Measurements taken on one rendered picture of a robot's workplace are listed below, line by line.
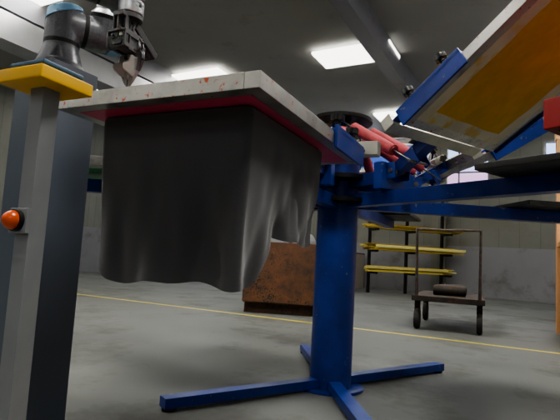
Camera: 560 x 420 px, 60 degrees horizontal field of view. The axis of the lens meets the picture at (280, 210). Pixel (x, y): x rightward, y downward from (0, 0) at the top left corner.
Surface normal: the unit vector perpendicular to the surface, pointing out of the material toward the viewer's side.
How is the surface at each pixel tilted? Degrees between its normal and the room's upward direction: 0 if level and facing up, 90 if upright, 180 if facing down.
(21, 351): 90
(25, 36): 90
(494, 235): 90
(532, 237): 90
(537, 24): 148
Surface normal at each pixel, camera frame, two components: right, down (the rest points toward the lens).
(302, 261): -0.10, -0.11
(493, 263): -0.46, -0.11
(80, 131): 0.88, 0.00
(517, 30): 0.25, 0.82
